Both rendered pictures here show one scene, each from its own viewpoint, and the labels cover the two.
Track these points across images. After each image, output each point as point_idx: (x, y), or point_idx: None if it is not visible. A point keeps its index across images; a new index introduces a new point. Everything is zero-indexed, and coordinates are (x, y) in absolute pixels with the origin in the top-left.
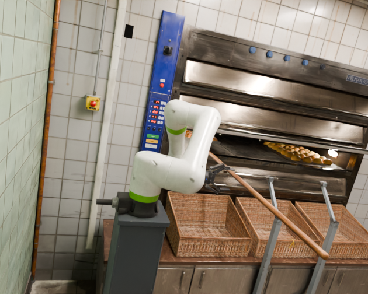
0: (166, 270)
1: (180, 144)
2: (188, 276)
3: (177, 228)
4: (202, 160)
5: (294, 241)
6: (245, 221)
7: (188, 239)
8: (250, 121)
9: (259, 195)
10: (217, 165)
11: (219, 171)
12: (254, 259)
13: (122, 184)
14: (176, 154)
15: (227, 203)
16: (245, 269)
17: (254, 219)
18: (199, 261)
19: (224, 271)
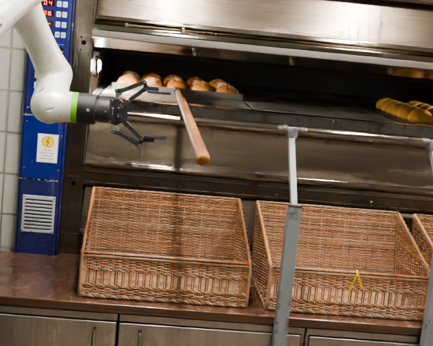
0: (55, 323)
1: (37, 36)
2: (106, 339)
3: (83, 239)
4: None
5: (360, 274)
6: (261, 244)
7: (101, 257)
8: (267, 22)
9: (190, 122)
10: (130, 85)
11: (136, 97)
12: (261, 312)
13: None
14: (40, 62)
15: (236, 216)
16: (240, 333)
17: (307, 254)
18: (126, 305)
19: (188, 333)
